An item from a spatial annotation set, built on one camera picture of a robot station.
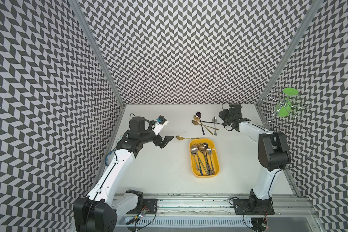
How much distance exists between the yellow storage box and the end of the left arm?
27 centimetres

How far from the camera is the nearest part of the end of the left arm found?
2.14ft

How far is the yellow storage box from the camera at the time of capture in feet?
2.83
